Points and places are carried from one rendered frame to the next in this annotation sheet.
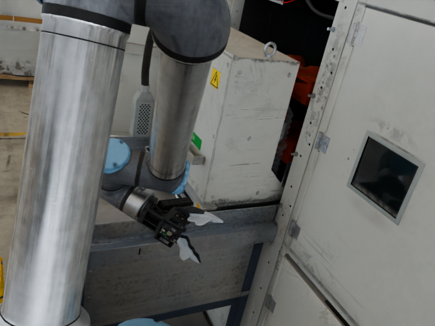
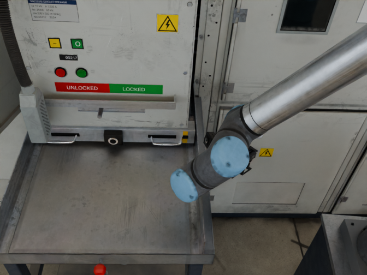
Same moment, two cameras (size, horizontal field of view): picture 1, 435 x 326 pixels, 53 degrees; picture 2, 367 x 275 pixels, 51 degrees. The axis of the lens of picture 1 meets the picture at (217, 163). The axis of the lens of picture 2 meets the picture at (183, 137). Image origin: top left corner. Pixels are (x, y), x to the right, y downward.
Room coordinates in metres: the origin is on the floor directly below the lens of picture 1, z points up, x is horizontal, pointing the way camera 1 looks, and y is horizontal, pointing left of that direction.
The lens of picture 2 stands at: (0.75, 0.86, 1.82)
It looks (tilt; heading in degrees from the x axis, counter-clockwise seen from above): 45 degrees down; 296
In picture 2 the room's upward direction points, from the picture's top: 4 degrees clockwise
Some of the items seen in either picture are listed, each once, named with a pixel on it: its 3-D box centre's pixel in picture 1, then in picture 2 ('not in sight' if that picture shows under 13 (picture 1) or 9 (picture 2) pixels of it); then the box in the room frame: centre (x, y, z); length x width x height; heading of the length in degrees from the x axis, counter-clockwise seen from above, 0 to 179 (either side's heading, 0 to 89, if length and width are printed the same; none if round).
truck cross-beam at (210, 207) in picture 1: (178, 173); (114, 130); (1.37, 0.13, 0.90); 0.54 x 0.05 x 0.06; 31
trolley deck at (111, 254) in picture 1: (151, 193); (113, 165); (1.32, 0.21, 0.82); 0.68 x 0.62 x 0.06; 121
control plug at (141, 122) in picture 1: (142, 113); (35, 113); (1.51, 0.31, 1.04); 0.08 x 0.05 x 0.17; 121
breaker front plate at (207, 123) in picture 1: (184, 107); (107, 71); (1.36, 0.14, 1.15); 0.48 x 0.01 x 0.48; 31
